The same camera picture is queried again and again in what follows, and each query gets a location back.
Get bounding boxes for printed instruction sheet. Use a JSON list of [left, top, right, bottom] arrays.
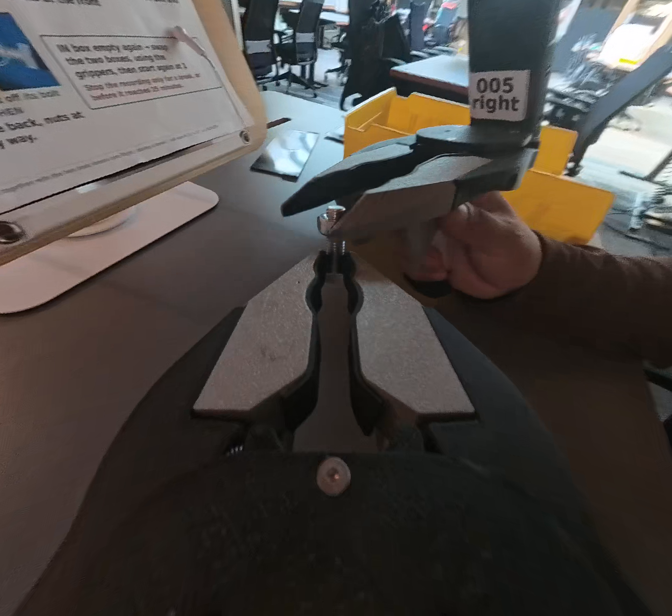
[[0, 0, 249, 213]]

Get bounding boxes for wooden display board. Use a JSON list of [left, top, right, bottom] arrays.
[[0, 0, 268, 266]]

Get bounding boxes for silver hex nut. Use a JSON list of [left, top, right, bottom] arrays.
[[316, 206, 347, 237]]

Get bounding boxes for person's right forearm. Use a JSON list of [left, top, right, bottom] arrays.
[[525, 235, 672, 371]]

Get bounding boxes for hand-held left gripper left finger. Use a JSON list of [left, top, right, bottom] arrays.
[[192, 251, 329, 438]]

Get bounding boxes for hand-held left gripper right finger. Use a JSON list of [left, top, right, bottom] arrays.
[[338, 251, 477, 438]]

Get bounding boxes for silver hex bolt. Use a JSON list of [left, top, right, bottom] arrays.
[[323, 235, 350, 276]]

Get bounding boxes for grey side table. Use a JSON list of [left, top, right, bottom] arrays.
[[390, 53, 471, 103]]

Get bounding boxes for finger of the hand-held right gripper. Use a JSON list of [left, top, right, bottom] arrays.
[[330, 179, 459, 246], [280, 134, 436, 217]]

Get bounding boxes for black office chair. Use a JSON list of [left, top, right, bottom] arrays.
[[339, 0, 402, 111], [277, 0, 330, 98], [241, 0, 285, 87], [566, 42, 672, 177]]

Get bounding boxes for person's right hand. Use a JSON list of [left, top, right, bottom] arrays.
[[417, 189, 543, 302]]

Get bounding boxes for white stand base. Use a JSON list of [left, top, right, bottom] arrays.
[[0, 181, 220, 315]]

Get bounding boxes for black glossy phone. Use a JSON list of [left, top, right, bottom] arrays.
[[250, 130, 320, 182]]

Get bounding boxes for yellow plastic bin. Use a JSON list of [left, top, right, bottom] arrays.
[[344, 86, 616, 247]]

